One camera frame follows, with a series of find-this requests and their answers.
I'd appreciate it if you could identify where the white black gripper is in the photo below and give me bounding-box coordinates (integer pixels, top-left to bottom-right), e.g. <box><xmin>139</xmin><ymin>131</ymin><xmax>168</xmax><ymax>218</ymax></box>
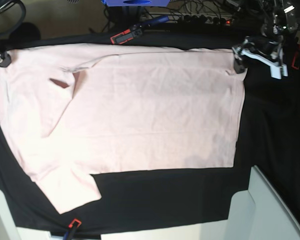
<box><xmin>231</xmin><ymin>36</ymin><xmax>284</xmax><ymax>74</ymax></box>

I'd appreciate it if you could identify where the pink T-shirt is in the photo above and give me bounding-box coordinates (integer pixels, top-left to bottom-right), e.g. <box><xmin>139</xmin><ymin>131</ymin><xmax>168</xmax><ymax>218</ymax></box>
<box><xmin>0</xmin><ymin>44</ymin><xmax>246</xmax><ymax>214</ymax></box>

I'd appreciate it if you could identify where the red object at right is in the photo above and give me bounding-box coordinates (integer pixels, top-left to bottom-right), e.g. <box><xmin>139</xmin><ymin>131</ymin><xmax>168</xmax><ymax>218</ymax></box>
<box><xmin>291</xmin><ymin>44</ymin><xmax>300</xmax><ymax>70</ymax></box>

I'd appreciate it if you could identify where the black table cloth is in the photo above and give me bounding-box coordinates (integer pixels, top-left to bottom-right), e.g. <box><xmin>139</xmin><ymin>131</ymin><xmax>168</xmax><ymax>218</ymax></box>
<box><xmin>0</xmin><ymin>40</ymin><xmax>300</xmax><ymax>237</ymax></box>

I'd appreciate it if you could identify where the white power strip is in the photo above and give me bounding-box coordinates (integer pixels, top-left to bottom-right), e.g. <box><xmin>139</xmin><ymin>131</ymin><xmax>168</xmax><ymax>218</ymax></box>
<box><xmin>141</xmin><ymin>11</ymin><xmax>233</xmax><ymax>26</ymax></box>

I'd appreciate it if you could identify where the orange black clamp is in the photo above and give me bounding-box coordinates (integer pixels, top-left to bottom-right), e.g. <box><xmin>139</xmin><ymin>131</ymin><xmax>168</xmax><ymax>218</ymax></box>
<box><xmin>110</xmin><ymin>15</ymin><xmax>170</xmax><ymax>45</ymax></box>

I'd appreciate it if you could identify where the blue box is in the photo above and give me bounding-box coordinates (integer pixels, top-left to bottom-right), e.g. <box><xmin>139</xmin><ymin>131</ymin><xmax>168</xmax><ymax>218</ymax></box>
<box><xmin>101</xmin><ymin>0</ymin><xmax>170</xmax><ymax>7</ymax></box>

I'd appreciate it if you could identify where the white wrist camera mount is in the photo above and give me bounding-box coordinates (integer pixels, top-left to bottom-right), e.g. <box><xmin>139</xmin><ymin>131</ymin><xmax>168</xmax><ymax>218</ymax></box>
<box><xmin>270</xmin><ymin>64</ymin><xmax>288</xmax><ymax>80</ymax></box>

